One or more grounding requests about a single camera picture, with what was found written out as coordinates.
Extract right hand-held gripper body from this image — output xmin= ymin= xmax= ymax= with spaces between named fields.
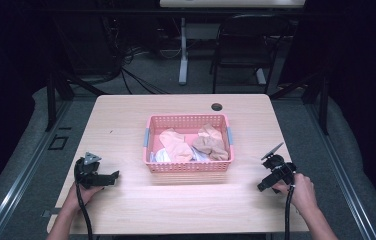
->
xmin=260 ymin=142 xmax=298 ymax=186

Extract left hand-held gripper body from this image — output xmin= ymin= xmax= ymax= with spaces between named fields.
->
xmin=74 ymin=151 xmax=111 ymax=189

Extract person's left hand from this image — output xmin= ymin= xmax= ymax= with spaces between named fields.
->
xmin=64 ymin=184 xmax=106 ymax=215

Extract person's right hand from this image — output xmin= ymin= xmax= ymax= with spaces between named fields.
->
xmin=272 ymin=173 xmax=319 ymax=218

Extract light blue sock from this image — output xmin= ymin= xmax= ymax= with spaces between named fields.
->
xmin=148 ymin=147 xmax=172 ymax=164
xmin=190 ymin=146 xmax=211 ymax=164

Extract pink sock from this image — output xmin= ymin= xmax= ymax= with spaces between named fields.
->
xmin=158 ymin=127 xmax=195 ymax=164

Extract tan sock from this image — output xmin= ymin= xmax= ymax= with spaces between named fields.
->
xmin=191 ymin=123 xmax=230 ymax=162

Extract black metal stand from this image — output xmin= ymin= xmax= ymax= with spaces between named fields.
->
xmin=44 ymin=70 xmax=108 ymax=133
xmin=268 ymin=68 xmax=331 ymax=136

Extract pink plastic basket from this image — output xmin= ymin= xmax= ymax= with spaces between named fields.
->
xmin=142 ymin=113 xmax=236 ymax=174

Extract black folding chair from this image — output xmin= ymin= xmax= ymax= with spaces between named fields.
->
xmin=208 ymin=13 xmax=292 ymax=95

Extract white desk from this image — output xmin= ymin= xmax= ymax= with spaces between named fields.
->
xmin=158 ymin=0 xmax=307 ymax=87

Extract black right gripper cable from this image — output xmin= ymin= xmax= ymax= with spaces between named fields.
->
xmin=283 ymin=183 xmax=296 ymax=240

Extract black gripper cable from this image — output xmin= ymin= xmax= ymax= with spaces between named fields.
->
xmin=73 ymin=159 xmax=94 ymax=240
xmin=283 ymin=183 xmax=296 ymax=240

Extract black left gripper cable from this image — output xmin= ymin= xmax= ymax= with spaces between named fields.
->
xmin=73 ymin=159 xmax=94 ymax=240

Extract aluminium floor rail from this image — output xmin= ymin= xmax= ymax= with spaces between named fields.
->
xmin=305 ymin=99 xmax=376 ymax=240
xmin=0 ymin=99 xmax=74 ymax=240

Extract black floor cables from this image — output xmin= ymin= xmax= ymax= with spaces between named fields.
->
xmin=100 ymin=14 xmax=171 ymax=96

